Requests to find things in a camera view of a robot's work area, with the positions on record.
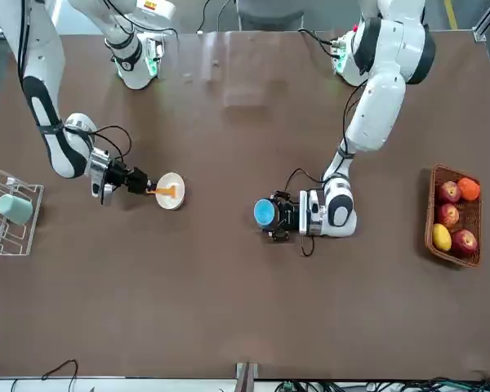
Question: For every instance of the pale green cup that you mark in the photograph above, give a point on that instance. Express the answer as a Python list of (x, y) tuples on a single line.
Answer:
[(15, 209)]

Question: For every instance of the grey office chair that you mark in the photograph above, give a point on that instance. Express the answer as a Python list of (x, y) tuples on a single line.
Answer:
[(269, 18)]

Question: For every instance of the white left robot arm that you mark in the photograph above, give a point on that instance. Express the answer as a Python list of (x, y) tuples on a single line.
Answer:
[(384, 106)]

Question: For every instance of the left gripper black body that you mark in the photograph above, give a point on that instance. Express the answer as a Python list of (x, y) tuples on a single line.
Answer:
[(290, 216)]

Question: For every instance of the red apple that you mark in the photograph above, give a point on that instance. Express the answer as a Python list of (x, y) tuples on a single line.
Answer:
[(449, 192), (448, 215), (464, 243)]

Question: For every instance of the blue plastic cup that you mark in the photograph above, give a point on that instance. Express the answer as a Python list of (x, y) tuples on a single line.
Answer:
[(264, 212)]

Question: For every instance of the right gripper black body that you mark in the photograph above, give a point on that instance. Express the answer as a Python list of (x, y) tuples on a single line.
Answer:
[(118, 175)]

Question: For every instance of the brown wicker basket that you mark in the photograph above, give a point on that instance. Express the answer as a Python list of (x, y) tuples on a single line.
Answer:
[(473, 218)]

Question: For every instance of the yellow lemon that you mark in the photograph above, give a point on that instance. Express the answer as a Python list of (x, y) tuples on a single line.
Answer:
[(442, 237)]

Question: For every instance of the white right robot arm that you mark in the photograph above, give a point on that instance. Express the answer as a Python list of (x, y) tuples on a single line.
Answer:
[(59, 157)]

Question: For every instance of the cream white bowl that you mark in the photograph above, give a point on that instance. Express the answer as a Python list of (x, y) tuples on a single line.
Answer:
[(169, 179)]

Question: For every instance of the orange fruit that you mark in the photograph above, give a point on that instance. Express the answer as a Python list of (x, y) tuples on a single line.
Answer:
[(469, 189)]

